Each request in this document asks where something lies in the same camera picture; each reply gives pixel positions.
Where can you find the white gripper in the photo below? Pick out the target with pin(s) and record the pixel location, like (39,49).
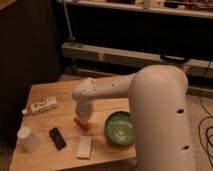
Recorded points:
(84,110)

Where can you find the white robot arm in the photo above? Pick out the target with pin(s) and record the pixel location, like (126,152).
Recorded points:
(157,103)

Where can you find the white sponge block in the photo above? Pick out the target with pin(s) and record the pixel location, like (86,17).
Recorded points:
(84,147)

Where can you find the wooden table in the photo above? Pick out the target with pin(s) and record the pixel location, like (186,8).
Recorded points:
(48,157)

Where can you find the green bowl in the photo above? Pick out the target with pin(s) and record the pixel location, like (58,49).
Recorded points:
(118,128)

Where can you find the white paper cup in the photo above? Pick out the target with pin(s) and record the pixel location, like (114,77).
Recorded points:
(29,139)

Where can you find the grey metal bench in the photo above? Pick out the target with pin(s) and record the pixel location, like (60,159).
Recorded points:
(131,58)

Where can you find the metal lamp pole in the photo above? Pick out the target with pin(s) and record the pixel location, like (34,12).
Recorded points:
(72,38)

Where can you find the white upper shelf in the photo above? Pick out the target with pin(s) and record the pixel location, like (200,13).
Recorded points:
(139,8)

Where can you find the black handle object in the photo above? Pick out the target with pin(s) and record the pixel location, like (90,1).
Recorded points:
(173,59)

